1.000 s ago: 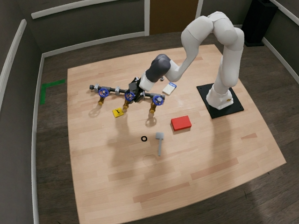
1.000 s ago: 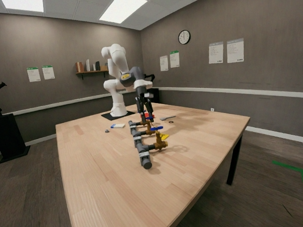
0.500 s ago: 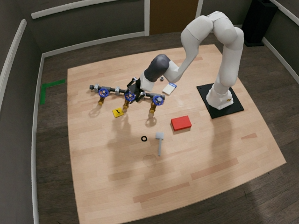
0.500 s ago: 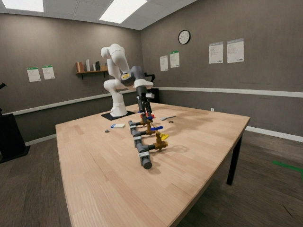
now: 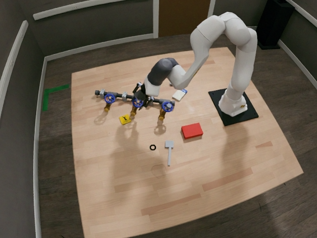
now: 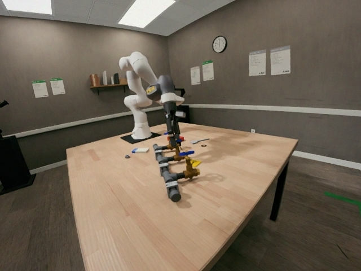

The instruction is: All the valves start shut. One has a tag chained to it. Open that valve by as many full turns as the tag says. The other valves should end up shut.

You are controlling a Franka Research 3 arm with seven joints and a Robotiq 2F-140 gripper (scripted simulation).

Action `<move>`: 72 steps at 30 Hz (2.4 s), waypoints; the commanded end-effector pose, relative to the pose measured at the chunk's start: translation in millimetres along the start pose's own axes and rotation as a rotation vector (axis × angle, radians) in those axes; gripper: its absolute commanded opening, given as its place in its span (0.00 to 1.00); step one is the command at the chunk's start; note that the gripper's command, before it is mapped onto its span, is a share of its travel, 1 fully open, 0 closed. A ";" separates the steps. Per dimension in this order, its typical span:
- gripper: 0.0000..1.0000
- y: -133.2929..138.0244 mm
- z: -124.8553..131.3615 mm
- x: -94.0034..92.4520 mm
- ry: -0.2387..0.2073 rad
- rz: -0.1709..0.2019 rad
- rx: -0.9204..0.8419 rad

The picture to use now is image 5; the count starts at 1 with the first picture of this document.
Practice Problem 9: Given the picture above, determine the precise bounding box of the red rectangular block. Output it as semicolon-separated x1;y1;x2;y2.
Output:
181;123;203;139

